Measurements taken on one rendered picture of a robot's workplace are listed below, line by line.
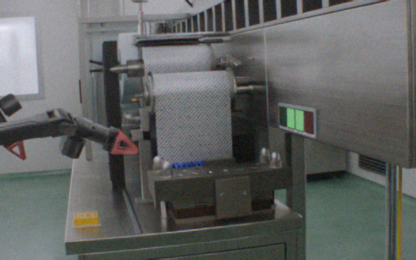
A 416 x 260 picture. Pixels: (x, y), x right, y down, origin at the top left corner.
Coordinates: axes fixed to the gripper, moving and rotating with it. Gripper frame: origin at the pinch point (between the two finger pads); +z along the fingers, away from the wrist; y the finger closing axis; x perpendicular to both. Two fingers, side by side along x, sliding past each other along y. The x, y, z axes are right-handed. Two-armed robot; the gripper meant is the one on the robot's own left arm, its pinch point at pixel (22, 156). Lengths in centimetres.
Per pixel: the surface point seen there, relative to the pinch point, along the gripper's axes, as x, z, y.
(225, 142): -50, 24, -49
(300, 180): -70, 55, -45
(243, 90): -66, 14, -47
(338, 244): -148, 204, 85
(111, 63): -44.7, -10.5, -8.1
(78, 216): -0.1, 14.2, -46.1
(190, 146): -41, 19, -46
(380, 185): -279, 273, 181
